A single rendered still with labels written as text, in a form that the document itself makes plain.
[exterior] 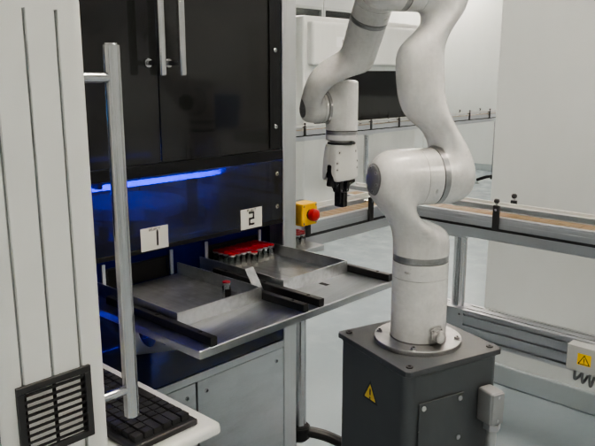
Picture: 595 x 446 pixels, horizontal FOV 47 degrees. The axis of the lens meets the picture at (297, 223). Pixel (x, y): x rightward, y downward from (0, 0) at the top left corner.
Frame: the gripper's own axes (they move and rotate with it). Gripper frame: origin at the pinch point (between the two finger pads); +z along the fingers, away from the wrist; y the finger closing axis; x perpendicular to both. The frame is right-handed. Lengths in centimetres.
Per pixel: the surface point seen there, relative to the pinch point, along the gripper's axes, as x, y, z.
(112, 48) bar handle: 26, 84, -37
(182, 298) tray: -17.2, 41.0, 22.0
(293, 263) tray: -19.4, -1.8, 22.0
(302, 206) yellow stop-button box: -27.6, -14.6, 7.8
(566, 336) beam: 32, -84, 56
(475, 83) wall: -399, -797, -17
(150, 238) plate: -28, 42, 8
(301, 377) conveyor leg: -43, -31, 76
